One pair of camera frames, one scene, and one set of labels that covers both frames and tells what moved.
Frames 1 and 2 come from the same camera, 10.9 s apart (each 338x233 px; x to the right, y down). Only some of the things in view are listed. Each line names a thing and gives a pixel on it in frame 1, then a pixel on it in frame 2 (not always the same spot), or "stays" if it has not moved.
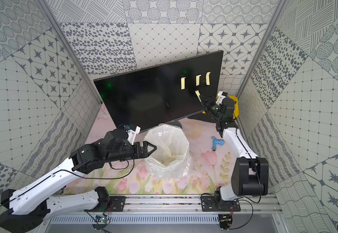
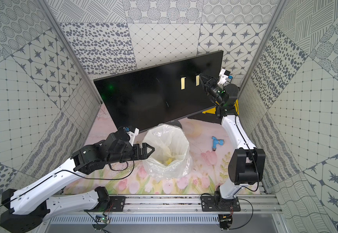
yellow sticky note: (182, 83) stays
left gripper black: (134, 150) stays
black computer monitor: (155, 95) stays
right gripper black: (208, 103) → (210, 83)
